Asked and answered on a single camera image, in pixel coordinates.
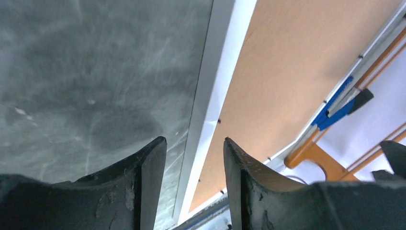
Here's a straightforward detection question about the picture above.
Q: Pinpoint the blue stapler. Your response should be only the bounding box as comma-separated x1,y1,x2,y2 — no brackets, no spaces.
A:
311,76,374,131

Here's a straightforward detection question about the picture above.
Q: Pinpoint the white picture frame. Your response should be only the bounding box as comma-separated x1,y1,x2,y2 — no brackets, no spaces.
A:
173,0,406,225

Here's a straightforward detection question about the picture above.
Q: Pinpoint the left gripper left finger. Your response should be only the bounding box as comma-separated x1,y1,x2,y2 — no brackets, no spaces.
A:
0,136,167,230

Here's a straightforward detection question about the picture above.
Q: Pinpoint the orange wooden shelf rack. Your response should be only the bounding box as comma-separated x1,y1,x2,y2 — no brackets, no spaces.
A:
284,28,406,181

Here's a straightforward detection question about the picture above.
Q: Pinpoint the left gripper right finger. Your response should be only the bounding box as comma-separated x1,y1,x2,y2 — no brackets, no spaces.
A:
223,138,406,230

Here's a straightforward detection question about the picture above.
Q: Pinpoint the brown backing board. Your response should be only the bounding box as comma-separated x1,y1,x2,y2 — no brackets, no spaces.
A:
190,0,402,210

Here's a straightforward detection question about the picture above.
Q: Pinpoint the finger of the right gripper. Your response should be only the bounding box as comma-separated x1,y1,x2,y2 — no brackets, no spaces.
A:
372,140,406,181

